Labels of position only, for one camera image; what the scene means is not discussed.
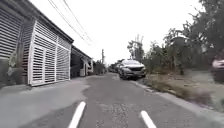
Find low grey building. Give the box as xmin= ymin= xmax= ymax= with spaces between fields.
xmin=69 ymin=45 xmax=95 ymax=79

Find grey asphalt road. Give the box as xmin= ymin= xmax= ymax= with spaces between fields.
xmin=0 ymin=72 xmax=224 ymax=128

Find concrete kerb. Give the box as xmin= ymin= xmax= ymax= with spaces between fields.
xmin=128 ymin=79 xmax=224 ymax=125

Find building with white slatted gate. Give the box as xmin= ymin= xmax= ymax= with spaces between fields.
xmin=0 ymin=0 xmax=75 ymax=88

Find row of parked vehicles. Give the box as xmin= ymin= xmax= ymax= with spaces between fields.
xmin=107 ymin=59 xmax=126 ymax=74

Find grey car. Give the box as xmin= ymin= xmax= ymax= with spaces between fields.
xmin=118 ymin=59 xmax=148 ymax=81

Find overhead wires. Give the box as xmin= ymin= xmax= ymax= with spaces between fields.
xmin=47 ymin=0 xmax=93 ymax=46

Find dry grass verge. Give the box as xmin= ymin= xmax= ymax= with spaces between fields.
xmin=141 ymin=69 xmax=224 ymax=113

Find utility pole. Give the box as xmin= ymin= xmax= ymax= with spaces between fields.
xmin=100 ymin=48 xmax=106 ymax=74

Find robot's own part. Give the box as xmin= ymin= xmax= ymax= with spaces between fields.
xmin=67 ymin=101 xmax=87 ymax=128
xmin=140 ymin=110 xmax=157 ymax=128

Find row of trees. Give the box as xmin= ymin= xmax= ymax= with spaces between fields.
xmin=126 ymin=0 xmax=224 ymax=76

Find vehicle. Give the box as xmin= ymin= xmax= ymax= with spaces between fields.
xmin=211 ymin=58 xmax=224 ymax=84

